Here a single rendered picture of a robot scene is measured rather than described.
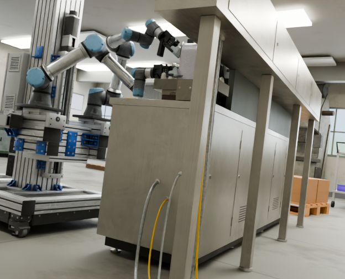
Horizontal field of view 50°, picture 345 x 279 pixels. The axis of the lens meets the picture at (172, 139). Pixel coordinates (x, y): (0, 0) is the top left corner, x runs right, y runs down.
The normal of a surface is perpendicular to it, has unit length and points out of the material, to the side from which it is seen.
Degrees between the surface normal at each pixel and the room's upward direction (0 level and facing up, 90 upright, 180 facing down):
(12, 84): 90
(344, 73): 90
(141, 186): 90
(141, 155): 90
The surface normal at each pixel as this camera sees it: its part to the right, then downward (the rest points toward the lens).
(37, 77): -0.02, 0.05
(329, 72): -0.54, -0.09
